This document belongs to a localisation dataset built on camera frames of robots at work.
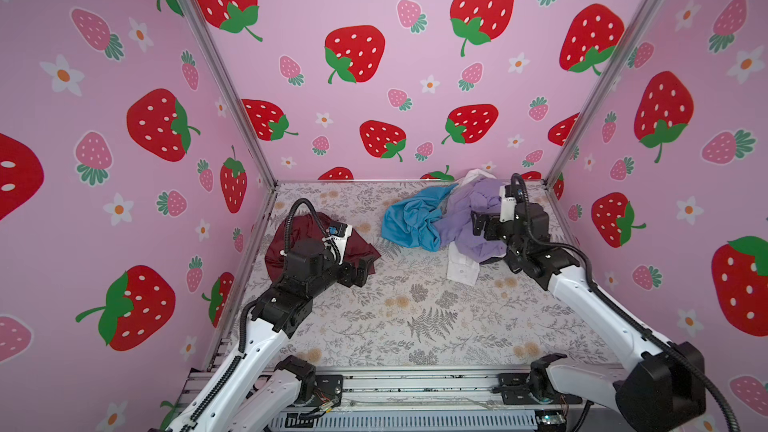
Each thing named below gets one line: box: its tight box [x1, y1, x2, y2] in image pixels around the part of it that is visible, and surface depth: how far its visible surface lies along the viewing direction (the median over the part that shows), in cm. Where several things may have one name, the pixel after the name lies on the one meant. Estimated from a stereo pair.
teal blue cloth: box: [381, 183, 458, 252], surface depth 103 cm
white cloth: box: [447, 169, 496, 286], surface depth 98 cm
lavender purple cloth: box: [439, 178, 508, 263], surface depth 100 cm
